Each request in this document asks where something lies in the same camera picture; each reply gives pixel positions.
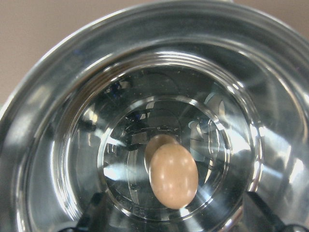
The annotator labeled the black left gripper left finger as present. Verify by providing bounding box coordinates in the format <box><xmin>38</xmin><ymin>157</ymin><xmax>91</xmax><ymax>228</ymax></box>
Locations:
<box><xmin>59</xmin><ymin>192</ymin><xmax>107</xmax><ymax>232</ymax></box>

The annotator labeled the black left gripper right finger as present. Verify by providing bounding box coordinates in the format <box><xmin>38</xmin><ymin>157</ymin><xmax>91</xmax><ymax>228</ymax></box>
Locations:
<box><xmin>243</xmin><ymin>191</ymin><xmax>309</xmax><ymax>232</ymax></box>

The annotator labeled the pale green electric pot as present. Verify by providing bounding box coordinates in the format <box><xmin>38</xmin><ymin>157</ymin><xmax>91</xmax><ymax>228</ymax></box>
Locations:
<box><xmin>0</xmin><ymin>0</ymin><xmax>309</xmax><ymax>232</ymax></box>

